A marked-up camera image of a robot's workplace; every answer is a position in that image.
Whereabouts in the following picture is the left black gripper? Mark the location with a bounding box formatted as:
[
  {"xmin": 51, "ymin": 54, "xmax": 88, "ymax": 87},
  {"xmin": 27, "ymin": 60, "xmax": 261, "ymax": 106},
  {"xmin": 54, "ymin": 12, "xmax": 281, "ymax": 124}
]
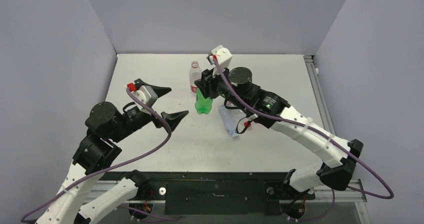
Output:
[{"xmin": 111, "ymin": 85, "xmax": 189, "ymax": 142}]

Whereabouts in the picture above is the green plastic bottle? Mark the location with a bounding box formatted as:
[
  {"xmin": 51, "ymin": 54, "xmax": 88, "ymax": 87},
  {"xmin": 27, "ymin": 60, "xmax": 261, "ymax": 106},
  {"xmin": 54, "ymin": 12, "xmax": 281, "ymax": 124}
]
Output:
[{"xmin": 194, "ymin": 88, "xmax": 213, "ymax": 115}]

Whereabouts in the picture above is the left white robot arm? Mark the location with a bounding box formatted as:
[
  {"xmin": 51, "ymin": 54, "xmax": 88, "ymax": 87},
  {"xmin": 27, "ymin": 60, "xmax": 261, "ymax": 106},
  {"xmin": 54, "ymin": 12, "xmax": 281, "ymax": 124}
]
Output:
[{"xmin": 35, "ymin": 79, "xmax": 188, "ymax": 224}]

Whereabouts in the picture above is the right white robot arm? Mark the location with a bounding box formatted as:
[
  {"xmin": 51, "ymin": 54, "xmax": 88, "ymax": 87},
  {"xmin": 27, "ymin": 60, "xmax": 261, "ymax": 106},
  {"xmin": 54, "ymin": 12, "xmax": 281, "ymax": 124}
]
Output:
[{"xmin": 194, "ymin": 67, "xmax": 364, "ymax": 198}]

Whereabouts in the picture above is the clear bottle blue cap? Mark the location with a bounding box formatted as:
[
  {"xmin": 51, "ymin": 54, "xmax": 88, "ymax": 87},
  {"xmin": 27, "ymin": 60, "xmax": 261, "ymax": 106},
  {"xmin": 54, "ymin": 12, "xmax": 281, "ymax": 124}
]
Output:
[{"xmin": 218, "ymin": 105, "xmax": 239, "ymax": 139}]

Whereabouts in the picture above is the clear bottle red blue label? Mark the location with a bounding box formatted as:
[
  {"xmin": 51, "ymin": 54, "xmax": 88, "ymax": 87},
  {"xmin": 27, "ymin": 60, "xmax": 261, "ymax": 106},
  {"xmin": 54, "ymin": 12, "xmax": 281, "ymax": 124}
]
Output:
[{"xmin": 224, "ymin": 101, "xmax": 251, "ymax": 130}]

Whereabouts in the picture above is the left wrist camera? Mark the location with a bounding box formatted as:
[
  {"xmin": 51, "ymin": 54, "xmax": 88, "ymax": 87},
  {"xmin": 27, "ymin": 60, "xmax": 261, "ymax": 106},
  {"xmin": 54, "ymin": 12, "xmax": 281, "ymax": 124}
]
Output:
[{"xmin": 127, "ymin": 83, "xmax": 159, "ymax": 110}]

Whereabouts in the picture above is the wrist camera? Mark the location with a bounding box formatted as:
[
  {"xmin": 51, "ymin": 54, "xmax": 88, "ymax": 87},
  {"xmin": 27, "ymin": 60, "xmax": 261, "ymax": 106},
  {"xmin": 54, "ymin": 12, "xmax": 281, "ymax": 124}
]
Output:
[
  {"xmin": 206, "ymin": 45, "xmax": 233, "ymax": 77},
  {"xmin": 127, "ymin": 83, "xmax": 159, "ymax": 110}
]

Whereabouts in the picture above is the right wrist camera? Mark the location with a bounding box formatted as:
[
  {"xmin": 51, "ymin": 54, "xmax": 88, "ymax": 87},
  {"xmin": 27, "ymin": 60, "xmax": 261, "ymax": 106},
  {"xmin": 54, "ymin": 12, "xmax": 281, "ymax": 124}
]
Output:
[{"xmin": 206, "ymin": 45, "xmax": 233, "ymax": 77}]

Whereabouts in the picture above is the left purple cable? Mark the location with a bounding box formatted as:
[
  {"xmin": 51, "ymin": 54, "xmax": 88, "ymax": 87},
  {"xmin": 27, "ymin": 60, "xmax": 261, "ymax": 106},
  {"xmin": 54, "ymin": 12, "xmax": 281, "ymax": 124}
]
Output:
[{"xmin": 20, "ymin": 88, "xmax": 182, "ymax": 223}]

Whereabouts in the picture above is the purple cable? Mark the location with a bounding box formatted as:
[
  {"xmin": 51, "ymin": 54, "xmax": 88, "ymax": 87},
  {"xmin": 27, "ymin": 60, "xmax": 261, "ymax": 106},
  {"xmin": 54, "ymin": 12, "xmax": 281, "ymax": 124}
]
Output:
[
  {"xmin": 211, "ymin": 56, "xmax": 395, "ymax": 200},
  {"xmin": 20, "ymin": 88, "xmax": 182, "ymax": 223}
]

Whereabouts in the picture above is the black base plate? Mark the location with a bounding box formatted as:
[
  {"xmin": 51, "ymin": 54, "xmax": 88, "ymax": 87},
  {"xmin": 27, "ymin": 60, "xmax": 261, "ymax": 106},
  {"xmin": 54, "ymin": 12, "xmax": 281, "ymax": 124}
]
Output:
[{"xmin": 99, "ymin": 171, "xmax": 349, "ymax": 217}]

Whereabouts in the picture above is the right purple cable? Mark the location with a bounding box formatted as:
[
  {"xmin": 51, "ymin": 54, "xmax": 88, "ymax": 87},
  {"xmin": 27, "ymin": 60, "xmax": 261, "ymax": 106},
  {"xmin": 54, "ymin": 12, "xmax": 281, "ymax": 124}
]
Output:
[{"xmin": 211, "ymin": 56, "xmax": 395, "ymax": 200}]

